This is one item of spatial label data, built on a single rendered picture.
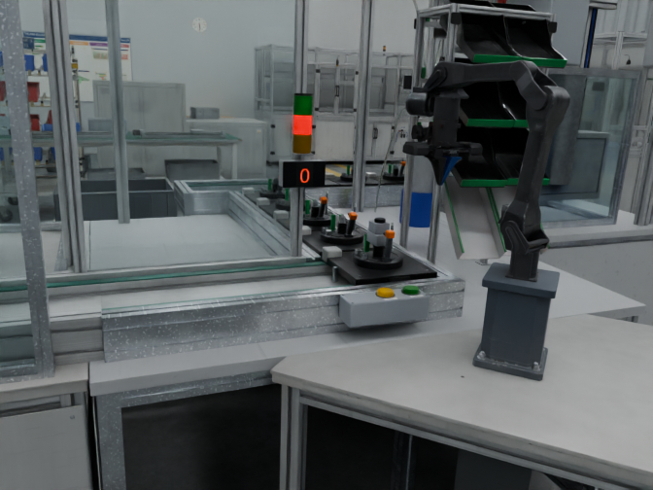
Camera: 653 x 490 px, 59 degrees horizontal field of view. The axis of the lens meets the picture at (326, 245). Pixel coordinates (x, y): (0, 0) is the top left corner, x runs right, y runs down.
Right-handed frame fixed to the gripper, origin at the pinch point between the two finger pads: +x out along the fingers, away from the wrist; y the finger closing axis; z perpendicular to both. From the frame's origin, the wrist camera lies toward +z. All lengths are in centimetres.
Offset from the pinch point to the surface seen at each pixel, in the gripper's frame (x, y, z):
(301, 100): -14.4, 25.2, 29.5
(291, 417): 52, 40, -12
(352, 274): 28.4, 16.3, 11.8
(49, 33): -29, 86, 72
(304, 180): 6.5, 23.9, 29.0
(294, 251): 27.7, 24.7, 33.4
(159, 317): 31, 66, 2
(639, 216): 35, -159, 73
